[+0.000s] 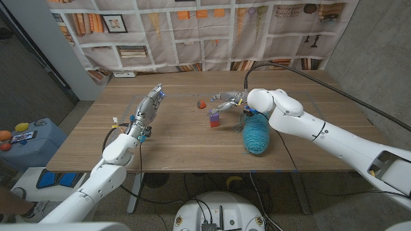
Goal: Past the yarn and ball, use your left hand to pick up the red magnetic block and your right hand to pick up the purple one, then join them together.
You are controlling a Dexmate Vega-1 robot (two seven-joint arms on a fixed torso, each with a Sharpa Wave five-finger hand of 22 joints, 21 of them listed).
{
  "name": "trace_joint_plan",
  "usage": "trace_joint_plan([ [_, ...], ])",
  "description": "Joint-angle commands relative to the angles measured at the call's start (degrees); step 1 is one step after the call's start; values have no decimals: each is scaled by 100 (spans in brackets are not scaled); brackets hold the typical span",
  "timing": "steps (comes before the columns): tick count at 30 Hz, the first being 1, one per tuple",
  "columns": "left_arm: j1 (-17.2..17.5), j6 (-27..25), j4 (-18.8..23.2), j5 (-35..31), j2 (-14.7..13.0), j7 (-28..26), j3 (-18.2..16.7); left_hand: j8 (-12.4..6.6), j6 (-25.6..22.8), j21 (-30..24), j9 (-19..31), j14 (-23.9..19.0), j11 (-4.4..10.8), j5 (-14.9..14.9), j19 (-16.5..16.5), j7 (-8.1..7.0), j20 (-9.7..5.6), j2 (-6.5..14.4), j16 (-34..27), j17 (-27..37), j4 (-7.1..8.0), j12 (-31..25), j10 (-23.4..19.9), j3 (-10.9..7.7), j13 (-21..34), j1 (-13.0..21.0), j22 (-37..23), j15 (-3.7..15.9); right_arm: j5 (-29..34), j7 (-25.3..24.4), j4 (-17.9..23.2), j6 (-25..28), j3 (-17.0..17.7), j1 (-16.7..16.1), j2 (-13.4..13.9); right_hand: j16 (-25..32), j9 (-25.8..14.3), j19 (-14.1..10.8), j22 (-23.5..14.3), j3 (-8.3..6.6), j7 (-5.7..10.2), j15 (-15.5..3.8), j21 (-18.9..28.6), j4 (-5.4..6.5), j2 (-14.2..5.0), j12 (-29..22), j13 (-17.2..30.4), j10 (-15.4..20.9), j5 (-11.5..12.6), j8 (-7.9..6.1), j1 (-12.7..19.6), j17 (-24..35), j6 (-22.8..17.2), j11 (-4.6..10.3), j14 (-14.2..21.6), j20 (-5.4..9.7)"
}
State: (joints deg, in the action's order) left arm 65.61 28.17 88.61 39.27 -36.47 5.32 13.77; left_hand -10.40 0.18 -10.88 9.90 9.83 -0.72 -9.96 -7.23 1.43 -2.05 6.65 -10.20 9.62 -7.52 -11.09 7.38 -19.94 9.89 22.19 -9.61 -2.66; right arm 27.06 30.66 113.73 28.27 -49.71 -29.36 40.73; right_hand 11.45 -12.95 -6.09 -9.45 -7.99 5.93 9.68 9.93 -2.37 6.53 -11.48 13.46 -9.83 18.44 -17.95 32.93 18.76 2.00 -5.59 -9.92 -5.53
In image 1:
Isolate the blue grey ottoman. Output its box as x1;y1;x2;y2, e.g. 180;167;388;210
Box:
0;117;69;173

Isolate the white platform with blue pads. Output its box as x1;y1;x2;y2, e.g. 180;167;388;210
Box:
9;166;88;202

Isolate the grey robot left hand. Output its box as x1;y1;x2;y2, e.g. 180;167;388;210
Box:
125;83;165;138

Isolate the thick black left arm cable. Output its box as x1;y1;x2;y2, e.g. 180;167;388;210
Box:
101;123;130;153

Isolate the teal yarn skein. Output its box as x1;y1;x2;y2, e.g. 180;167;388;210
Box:
232;112;271;155

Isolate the printed bookshelf backdrop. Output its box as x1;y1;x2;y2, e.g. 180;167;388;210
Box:
46;0;360;80

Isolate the person bare leg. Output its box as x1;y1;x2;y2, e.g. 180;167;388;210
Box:
0;185;36;216

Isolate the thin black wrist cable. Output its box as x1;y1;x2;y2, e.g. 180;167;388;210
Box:
275;130;411;198
137;142;144;193

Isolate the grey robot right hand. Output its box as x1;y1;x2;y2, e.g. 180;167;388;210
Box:
208;90;250;116

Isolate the yellow banana toy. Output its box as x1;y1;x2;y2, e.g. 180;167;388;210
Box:
225;175;244;189

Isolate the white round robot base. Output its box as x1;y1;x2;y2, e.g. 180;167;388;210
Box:
172;191;267;231

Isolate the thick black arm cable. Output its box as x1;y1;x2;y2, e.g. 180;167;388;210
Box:
243;63;411;133
101;123;130;153

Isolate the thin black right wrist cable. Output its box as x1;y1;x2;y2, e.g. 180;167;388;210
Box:
275;130;411;198

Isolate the thin black left wrist cable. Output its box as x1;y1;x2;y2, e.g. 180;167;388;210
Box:
137;142;144;193

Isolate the black round floor base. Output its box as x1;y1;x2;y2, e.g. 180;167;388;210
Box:
143;172;170;189

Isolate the grey floor cable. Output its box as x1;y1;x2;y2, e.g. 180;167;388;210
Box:
249;172;283;231

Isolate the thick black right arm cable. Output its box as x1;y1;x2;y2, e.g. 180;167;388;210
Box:
243;63;411;133

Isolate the grey sneaker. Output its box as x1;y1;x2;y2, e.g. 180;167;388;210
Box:
22;200;62;223

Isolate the metal table leg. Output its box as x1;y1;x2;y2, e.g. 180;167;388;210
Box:
290;171;312;215
127;172;145;215

